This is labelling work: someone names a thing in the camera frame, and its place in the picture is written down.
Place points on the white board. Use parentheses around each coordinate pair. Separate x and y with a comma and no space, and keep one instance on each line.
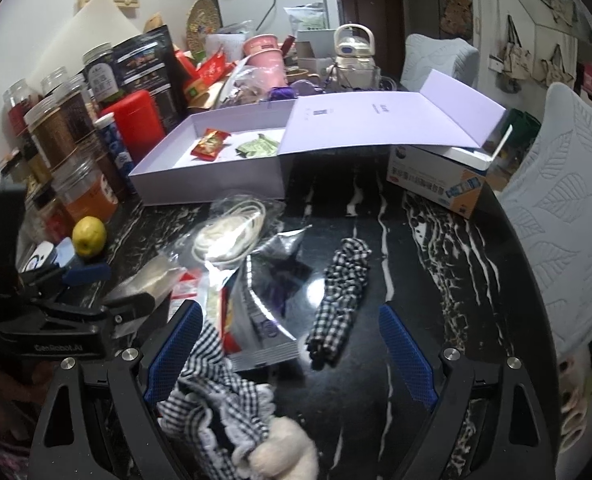
(91,30)

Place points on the brown hanging tote bag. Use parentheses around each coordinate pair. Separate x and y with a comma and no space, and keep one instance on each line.
(458,12)

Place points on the clear plastic packet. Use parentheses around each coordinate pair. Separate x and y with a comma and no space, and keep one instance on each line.
(141,280)

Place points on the purple fuzzy item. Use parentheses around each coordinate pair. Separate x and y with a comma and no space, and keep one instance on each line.
(283,92)

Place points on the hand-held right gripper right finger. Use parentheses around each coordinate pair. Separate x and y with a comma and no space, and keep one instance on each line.
(406,355)

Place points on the black white checkered scrunchie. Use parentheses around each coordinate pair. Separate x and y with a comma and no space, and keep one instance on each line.
(341,300)

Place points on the dark brown door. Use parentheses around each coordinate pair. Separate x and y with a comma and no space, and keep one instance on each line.
(371,10)

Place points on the small white carton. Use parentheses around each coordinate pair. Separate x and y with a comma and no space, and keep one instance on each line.
(311,45)

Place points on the black coffee bag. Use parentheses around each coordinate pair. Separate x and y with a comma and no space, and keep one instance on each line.
(148,70)

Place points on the white fridge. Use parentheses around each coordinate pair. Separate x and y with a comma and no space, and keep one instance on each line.
(301,5)

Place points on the woven straw trivet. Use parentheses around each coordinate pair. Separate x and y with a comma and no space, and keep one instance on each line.
(203,25)

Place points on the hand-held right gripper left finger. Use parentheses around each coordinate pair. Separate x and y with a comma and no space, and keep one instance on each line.
(173,350)

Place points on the yellow lemon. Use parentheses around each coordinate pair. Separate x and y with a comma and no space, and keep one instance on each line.
(89,236)

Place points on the jar with white label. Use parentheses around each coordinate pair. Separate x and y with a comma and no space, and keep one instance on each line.
(101,75)

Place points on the jar with red contents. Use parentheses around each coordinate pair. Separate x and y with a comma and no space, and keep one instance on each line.
(20,105)

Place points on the red snack packet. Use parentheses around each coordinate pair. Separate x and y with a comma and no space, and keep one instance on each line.
(210,142)

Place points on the red canister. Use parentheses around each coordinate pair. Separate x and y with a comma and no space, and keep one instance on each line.
(136,125)

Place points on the blue white medicine box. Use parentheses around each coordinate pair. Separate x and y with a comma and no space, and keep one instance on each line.
(441,175)

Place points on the clear jar with orange contents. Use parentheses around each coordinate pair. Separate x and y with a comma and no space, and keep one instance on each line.
(83,195)

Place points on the green paper bag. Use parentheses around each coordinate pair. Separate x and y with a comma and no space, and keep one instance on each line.
(523,130)

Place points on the green snack packet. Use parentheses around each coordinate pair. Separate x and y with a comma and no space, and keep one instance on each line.
(258,147)

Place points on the clear bag of cotton pads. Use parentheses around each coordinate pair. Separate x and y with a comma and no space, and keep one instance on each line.
(231,232)

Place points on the blue patterned tube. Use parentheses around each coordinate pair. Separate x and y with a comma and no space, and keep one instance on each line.
(113,145)

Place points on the clear jar with dark contents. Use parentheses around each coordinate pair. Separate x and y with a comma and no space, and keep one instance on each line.
(76,107)

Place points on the red white barcode packet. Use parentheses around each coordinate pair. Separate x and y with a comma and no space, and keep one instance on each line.
(188,287)

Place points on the pink cup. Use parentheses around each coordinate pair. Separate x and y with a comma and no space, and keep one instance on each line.
(263,57)

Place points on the green white plastic bag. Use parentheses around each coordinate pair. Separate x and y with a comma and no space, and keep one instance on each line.
(308,17)

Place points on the red paper packet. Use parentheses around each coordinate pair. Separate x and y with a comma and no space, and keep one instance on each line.
(208,67)

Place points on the clear jar with brown granules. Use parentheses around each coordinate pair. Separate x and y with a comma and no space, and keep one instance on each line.
(51,130)

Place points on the beige electric kettle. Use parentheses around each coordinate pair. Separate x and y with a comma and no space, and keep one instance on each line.
(353,50)

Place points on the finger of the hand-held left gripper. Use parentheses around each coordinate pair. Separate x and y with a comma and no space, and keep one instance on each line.
(88,272)
(131,306)

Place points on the lavender cardboard box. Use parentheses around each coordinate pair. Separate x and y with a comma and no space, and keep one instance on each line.
(216,180)

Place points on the grey quilted chair cushion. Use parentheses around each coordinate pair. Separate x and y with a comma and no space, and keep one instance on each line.
(561,210)
(438,60)

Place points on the blue white small device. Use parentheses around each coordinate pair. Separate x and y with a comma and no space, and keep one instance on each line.
(46,257)

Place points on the beige hanging tote bag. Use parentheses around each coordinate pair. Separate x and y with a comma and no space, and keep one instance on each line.
(513,55)
(556,67)

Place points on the silver foil packet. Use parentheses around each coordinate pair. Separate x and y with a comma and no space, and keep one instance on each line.
(268,330)

